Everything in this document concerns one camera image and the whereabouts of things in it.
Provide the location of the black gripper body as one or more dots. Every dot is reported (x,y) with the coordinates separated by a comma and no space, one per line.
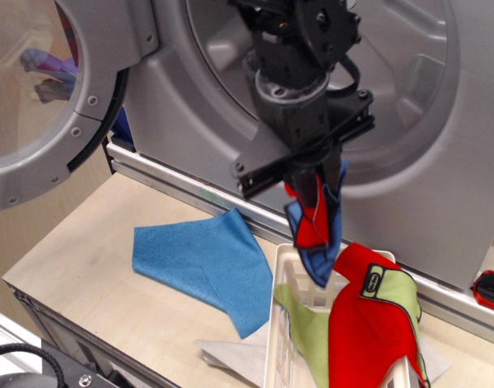
(298,127)

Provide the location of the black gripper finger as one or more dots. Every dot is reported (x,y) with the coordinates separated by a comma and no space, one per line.
(305,184)
(331,168)

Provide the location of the blue and red garment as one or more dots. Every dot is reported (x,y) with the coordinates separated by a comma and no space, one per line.
(317,229)

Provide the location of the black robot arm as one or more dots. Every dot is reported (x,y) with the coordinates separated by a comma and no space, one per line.
(296,42)

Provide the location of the white plastic laundry basket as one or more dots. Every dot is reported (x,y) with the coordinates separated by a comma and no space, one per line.
(286,367)

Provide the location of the grey round machine door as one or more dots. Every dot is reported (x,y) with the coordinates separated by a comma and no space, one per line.
(64,68)

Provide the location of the blue cloth on table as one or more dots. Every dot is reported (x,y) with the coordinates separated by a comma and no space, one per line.
(217,261)

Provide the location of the red and green garment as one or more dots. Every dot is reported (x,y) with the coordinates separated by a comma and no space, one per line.
(373,323)

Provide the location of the blue object behind door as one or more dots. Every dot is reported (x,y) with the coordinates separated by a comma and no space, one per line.
(121,133)

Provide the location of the grey cloth under basket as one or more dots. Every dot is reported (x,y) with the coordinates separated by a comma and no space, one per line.
(248,357)

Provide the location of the red and black tool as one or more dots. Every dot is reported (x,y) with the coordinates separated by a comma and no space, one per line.
(483,289)

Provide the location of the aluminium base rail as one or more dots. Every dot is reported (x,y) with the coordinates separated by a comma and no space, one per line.
(455,306)

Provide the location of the black metal bracket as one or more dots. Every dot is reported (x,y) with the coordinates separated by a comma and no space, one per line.
(84,373)

